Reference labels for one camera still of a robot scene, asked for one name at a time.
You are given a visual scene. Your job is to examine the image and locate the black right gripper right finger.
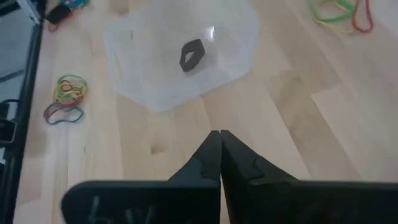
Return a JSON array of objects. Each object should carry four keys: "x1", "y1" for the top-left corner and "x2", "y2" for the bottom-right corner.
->
[{"x1": 220, "y1": 129, "x2": 398, "y2": 224}]

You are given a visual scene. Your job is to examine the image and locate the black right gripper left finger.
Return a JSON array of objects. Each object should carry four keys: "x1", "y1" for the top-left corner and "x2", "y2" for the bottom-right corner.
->
[{"x1": 61, "y1": 129, "x2": 223, "y2": 224}]

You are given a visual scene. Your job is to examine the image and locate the colourful bands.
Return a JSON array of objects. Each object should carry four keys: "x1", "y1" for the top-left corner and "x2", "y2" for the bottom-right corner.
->
[{"x1": 52, "y1": 79, "x2": 87, "y2": 105}]

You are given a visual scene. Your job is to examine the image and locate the red rubber band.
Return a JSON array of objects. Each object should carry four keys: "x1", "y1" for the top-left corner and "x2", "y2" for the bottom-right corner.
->
[
  {"x1": 47, "y1": 20, "x2": 62, "y2": 32},
  {"x1": 42, "y1": 100, "x2": 68, "y2": 123}
]

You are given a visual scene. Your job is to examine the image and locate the rubber bands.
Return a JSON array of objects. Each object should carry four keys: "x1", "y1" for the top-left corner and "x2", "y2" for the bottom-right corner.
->
[
  {"x1": 312, "y1": 0, "x2": 357, "y2": 34},
  {"x1": 45, "y1": 3, "x2": 73, "y2": 26},
  {"x1": 351, "y1": 0, "x2": 374, "y2": 34}
]

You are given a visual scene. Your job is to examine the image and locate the teal rubber band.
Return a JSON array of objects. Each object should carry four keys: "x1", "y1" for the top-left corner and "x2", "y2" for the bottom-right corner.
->
[{"x1": 45, "y1": 105, "x2": 85, "y2": 126}]

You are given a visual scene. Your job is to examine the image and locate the orange rubber band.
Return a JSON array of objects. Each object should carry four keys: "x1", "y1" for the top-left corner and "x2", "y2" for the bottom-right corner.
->
[{"x1": 60, "y1": 81, "x2": 84, "y2": 108}]

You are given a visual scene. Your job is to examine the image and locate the clear plastic bin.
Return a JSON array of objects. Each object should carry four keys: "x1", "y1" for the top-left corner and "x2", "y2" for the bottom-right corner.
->
[{"x1": 103, "y1": 0, "x2": 261, "y2": 113}]

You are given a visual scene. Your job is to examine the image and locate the black frame crossbar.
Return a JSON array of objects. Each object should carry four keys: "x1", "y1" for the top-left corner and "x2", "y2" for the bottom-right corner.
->
[{"x1": 0, "y1": 21, "x2": 45, "y2": 224}]

